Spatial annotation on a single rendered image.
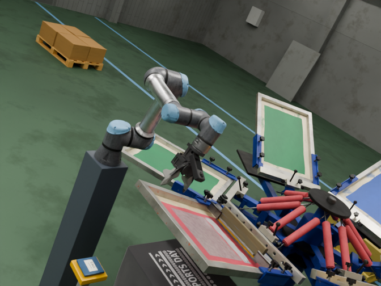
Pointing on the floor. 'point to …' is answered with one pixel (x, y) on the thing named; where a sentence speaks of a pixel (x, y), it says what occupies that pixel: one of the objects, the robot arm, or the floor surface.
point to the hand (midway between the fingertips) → (172, 190)
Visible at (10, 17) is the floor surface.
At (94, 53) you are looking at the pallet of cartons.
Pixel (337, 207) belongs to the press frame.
